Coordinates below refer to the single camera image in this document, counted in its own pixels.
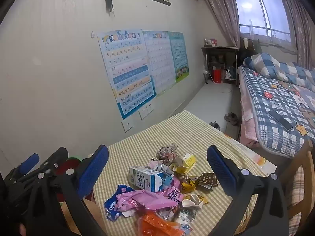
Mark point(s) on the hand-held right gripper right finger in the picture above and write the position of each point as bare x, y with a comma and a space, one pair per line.
221, 172

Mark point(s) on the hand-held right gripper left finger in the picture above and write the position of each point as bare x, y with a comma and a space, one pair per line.
94, 172

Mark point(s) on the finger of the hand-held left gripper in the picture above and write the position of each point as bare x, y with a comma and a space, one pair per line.
57, 156
29, 163

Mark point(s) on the green round bin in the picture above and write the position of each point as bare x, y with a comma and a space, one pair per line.
64, 165

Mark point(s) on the light yellow white wrapper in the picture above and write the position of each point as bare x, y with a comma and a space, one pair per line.
187, 162

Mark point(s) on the printed paper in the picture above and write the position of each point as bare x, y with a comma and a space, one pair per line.
166, 153

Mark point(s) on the orange plastic snack bag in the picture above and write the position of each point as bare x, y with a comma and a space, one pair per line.
155, 225

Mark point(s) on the brown snack wrapper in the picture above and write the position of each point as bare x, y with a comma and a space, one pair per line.
208, 180

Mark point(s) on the blue cookie wrapper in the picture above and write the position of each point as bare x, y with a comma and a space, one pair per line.
112, 205

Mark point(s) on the white orange paper sheet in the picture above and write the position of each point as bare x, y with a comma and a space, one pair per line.
260, 162

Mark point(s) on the grey shoe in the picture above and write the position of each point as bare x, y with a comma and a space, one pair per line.
231, 119
214, 125

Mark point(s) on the white blue milk carton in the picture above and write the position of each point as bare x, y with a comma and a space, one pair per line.
142, 179

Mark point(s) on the pink plastic wrapper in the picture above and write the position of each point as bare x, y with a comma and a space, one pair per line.
145, 199

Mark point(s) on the cartoon printed wrapper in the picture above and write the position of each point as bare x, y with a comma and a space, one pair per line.
184, 217

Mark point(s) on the crumpled pink white wrapper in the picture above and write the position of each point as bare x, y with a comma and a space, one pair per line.
155, 164

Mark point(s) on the pink bed sheet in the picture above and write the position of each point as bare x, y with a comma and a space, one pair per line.
247, 113

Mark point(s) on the black phone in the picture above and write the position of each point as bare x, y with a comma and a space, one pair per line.
280, 120

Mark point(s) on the plaid chair cushion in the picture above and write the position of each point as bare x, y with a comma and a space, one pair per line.
296, 196

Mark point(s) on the wooden chair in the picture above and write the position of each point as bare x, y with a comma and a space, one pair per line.
307, 162

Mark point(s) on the plaid patchwork quilt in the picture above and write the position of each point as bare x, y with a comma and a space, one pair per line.
275, 103

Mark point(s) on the red floor bin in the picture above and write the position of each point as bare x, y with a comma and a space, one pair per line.
217, 76

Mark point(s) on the dark cloth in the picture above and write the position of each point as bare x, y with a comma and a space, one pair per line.
246, 56

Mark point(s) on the folded blue plaid blanket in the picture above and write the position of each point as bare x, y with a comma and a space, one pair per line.
275, 66

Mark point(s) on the dark desk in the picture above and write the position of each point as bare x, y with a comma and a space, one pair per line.
219, 49

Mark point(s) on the white red box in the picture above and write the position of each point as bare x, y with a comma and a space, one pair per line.
211, 42

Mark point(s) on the patterned curtain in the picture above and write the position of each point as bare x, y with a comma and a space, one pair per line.
221, 9
304, 34

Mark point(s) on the window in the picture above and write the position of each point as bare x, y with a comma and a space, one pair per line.
260, 12

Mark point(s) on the single white wall socket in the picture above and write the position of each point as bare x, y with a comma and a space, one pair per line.
127, 126

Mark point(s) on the blue alphabet wall poster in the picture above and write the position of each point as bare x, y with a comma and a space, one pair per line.
125, 73

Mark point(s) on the green chart wall poster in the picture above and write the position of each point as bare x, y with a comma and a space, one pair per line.
179, 56

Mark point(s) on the white wall hook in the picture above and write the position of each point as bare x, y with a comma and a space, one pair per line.
92, 35

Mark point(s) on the white chart wall poster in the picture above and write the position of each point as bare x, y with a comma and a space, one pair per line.
158, 61

